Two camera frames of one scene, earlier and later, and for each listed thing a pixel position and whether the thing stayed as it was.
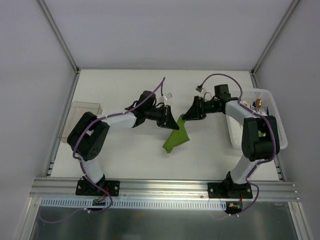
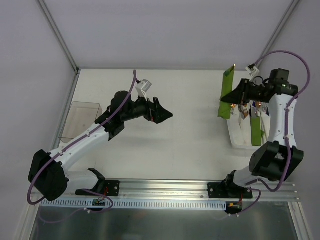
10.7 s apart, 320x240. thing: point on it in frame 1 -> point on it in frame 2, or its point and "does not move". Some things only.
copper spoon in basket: x=258 y=102 does not move
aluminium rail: x=65 y=188 does not move
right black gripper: x=197 y=107 -> x=246 y=91
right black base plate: x=224 y=190 does not move
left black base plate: x=112 y=186 does not move
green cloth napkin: x=177 y=137 -> x=224 y=108
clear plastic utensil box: x=77 y=110 does not move
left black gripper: x=166 y=115 -> x=153 y=110
